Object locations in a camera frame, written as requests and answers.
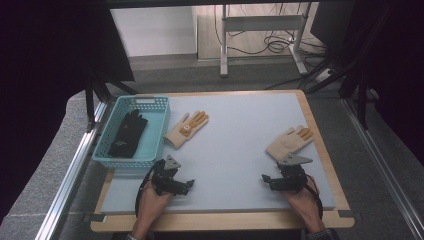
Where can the aluminium rail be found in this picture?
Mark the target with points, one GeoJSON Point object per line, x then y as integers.
{"type": "Point", "coordinates": [71, 170]}
{"type": "Point", "coordinates": [383, 166]}

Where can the black stand legs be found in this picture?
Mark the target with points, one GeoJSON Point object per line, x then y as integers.
{"type": "Point", "coordinates": [95, 93]}
{"type": "Point", "coordinates": [356, 66]}

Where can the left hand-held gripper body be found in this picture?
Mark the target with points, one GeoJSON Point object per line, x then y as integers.
{"type": "Point", "coordinates": [163, 176]}

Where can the black glove with white print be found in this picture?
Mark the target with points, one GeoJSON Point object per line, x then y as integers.
{"type": "Point", "coordinates": [128, 135]}

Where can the black curtain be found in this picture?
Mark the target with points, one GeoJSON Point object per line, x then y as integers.
{"type": "Point", "coordinates": [43, 50]}
{"type": "Point", "coordinates": [400, 66]}

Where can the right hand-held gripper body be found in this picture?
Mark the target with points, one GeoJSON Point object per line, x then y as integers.
{"type": "Point", "coordinates": [293, 176]}

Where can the person's right hand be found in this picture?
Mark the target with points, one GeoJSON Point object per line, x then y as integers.
{"type": "Point", "coordinates": [305, 205]}

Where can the white panel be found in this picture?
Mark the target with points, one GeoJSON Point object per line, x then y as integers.
{"type": "Point", "coordinates": [153, 31]}

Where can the grey foam mat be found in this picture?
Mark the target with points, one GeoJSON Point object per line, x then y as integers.
{"type": "Point", "coordinates": [226, 156]}

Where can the beige glove with round label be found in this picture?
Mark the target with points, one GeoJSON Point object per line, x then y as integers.
{"type": "Point", "coordinates": [185, 130]}

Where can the plain beige glove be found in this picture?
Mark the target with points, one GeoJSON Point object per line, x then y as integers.
{"type": "Point", "coordinates": [288, 141]}

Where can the white metal desk frame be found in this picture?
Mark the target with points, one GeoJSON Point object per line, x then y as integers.
{"type": "Point", "coordinates": [260, 24]}

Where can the person's left hand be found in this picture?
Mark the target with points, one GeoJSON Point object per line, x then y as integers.
{"type": "Point", "coordinates": [151, 206]}

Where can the turquoise plastic basket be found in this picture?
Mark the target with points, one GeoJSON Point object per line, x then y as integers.
{"type": "Point", "coordinates": [153, 133]}

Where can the white power strip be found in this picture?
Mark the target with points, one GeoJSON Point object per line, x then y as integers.
{"type": "Point", "coordinates": [322, 75]}

